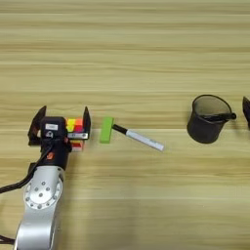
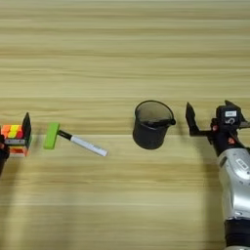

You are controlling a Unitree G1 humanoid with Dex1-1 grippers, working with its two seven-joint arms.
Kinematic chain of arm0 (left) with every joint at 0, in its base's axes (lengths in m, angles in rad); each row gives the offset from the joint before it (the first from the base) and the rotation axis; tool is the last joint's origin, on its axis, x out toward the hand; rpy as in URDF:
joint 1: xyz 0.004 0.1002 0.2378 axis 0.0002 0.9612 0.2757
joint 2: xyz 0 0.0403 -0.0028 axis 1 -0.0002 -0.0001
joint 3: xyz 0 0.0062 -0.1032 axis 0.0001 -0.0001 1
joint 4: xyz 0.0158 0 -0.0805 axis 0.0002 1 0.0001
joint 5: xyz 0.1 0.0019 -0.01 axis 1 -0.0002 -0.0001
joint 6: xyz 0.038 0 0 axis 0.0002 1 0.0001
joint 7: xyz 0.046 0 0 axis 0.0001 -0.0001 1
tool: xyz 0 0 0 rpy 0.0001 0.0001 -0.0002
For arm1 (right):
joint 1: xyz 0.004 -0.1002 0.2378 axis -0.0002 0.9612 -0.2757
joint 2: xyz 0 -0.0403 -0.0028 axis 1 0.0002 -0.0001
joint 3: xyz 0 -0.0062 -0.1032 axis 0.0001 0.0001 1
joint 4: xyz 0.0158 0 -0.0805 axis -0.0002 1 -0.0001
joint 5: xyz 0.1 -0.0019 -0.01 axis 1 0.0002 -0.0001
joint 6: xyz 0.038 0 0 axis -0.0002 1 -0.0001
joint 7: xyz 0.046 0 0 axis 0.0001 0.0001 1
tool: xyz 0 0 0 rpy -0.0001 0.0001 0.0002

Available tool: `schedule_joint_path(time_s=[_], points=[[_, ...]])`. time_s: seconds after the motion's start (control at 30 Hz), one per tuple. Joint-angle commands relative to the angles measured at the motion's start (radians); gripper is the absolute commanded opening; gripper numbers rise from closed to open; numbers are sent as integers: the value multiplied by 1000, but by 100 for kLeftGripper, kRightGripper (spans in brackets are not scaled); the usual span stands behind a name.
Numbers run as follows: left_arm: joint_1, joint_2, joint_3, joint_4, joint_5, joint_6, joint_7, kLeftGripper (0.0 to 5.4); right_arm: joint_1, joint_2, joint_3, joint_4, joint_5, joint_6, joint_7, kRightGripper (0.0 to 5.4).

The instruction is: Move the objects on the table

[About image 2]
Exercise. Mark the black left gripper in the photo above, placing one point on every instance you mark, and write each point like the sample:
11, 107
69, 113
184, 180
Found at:
3, 153

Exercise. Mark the white marker with black cap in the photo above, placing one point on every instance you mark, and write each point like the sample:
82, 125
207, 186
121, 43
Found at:
88, 145

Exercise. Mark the right gripper small black box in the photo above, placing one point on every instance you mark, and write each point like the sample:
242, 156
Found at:
228, 122

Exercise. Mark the green rectangular block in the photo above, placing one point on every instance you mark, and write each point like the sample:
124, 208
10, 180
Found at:
51, 136

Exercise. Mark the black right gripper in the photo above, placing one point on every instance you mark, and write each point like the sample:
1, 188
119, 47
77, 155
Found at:
226, 140

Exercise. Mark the black mesh pen cup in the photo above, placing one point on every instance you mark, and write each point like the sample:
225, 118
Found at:
148, 136

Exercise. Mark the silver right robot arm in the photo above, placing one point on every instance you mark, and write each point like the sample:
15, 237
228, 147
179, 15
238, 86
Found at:
236, 195

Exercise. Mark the black pen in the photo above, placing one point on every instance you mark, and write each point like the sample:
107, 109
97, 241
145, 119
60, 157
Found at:
173, 122

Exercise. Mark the multicolour puzzle cube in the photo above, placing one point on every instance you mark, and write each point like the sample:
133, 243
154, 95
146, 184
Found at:
13, 130

